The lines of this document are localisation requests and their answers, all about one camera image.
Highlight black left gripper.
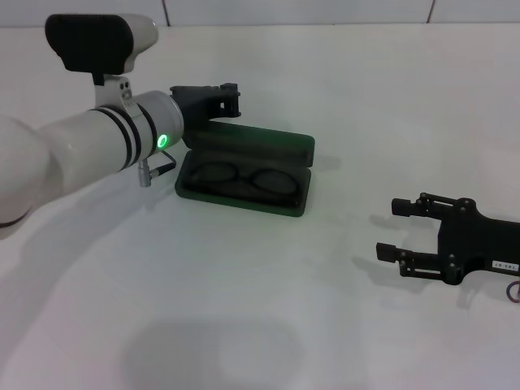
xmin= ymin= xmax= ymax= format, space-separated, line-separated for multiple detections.
xmin=169 ymin=81 xmax=243 ymax=124

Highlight black glasses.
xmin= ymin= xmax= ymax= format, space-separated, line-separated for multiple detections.
xmin=189 ymin=161 xmax=302 ymax=206

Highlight left arm cable connector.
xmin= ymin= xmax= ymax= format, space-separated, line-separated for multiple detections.
xmin=137 ymin=149 xmax=177 ymax=189

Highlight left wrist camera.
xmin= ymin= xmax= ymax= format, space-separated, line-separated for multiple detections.
xmin=44 ymin=12 xmax=159 ymax=113

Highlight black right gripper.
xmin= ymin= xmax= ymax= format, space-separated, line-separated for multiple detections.
xmin=376 ymin=192 xmax=520 ymax=284

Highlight green glasses case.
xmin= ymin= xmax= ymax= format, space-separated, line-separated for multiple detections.
xmin=174 ymin=119 xmax=316 ymax=219

